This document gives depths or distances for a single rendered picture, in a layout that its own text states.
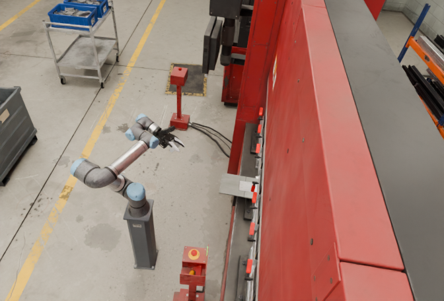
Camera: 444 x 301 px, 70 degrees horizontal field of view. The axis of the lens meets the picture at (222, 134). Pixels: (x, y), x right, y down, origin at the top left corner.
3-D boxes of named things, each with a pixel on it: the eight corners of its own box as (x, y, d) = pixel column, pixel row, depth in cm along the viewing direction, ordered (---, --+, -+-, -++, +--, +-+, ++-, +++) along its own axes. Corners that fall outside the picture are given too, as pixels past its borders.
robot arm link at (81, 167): (129, 199, 220) (80, 184, 170) (114, 189, 226) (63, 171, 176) (139, 184, 223) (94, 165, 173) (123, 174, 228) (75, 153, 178)
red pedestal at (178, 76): (171, 118, 420) (170, 63, 364) (189, 121, 419) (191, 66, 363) (167, 127, 405) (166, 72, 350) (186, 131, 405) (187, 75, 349)
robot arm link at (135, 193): (137, 210, 212) (135, 199, 203) (123, 200, 217) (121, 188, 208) (150, 199, 220) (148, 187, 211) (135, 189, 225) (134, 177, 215)
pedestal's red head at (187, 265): (184, 254, 215) (184, 241, 203) (207, 257, 215) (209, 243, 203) (179, 284, 200) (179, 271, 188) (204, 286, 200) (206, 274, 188)
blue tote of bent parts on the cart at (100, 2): (75, 4, 460) (73, -8, 448) (110, 8, 461) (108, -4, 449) (65, 14, 433) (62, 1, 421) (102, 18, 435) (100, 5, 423)
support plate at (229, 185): (222, 173, 228) (222, 172, 227) (258, 179, 227) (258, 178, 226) (219, 193, 214) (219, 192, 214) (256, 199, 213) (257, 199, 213)
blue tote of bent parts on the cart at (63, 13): (62, 16, 429) (59, 2, 417) (99, 20, 430) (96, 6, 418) (50, 27, 402) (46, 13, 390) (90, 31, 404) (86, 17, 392)
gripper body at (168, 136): (170, 144, 212) (157, 133, 213) (176, 136, 207) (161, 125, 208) (164, 150, 206) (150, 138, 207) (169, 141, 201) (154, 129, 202)
